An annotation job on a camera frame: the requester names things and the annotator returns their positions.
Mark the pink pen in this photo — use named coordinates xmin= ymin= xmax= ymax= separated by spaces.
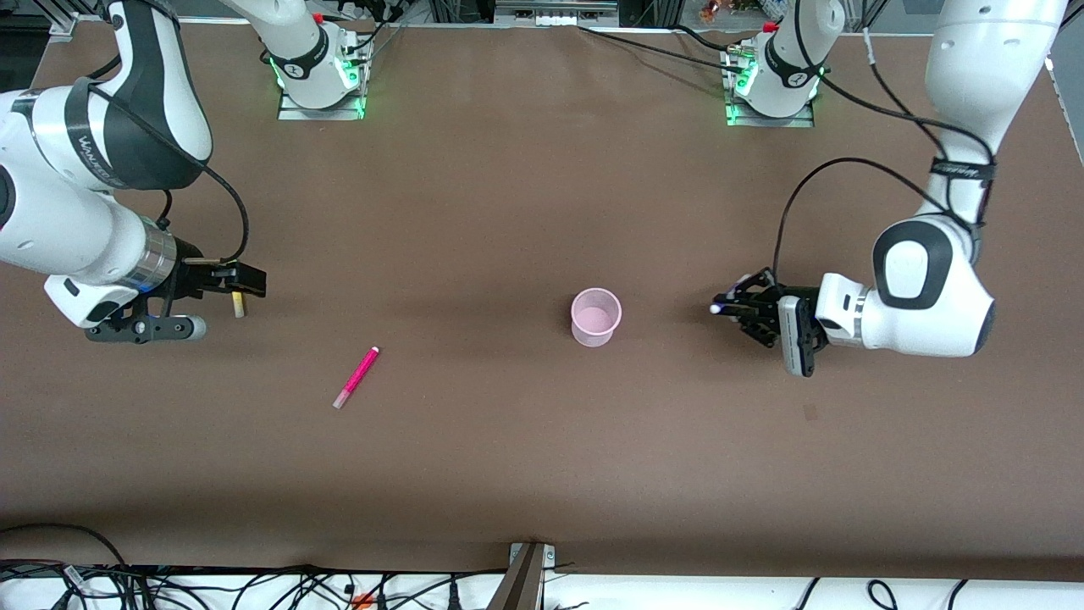
xmin=332 ymin=346 xmax=380 ymax=410

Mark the pink cup holder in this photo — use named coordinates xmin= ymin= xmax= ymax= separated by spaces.
xmin=570 ymin=288 xmax=623 ymax=348

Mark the grey power strip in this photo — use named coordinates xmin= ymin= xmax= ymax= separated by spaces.
xmin=495 ymin=0 xmax=619 ymax=26

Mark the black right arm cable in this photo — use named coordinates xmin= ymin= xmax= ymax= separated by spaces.
xmin=85 ymin=80 xmax=250 ymax=265

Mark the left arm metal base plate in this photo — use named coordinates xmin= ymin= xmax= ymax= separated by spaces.
xmin=724 ymin=47 xmax=816 ymax=128

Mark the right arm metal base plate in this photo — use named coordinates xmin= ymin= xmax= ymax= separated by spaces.
xmin=278 ymin=80 xmax=367 ymax=121

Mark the long black table cable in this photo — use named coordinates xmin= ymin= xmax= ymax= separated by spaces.
xmin=578 ymin=25 xmax=755 ymax=74

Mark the black looped floor cable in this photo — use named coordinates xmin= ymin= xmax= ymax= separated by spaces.
xmin=0 ymin=523 xmax=128 ymax=570

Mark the black cable bundle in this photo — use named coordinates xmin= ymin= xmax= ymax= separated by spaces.
xmin=0 ymin=559 xmax=509 ymax=610

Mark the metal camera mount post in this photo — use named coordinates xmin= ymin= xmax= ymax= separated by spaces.
xmin=487 ymin=542 xmax=556 ymax=610

